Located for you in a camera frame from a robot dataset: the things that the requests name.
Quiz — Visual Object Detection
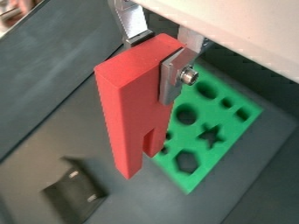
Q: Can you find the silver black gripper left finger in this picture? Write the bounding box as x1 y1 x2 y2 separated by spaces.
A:
107 0 155 48

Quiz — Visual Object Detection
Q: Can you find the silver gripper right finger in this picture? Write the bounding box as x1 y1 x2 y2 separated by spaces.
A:
159 26 212 105

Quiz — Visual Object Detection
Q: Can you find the red double-square peg block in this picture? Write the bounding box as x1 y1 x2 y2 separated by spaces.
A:
95 34 183 179

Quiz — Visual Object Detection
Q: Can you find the green shape sorting board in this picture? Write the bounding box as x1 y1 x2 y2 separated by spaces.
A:
154 63 263 193

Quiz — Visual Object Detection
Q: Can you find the black curved holder stand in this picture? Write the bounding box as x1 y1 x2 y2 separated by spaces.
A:
42 157 108 224

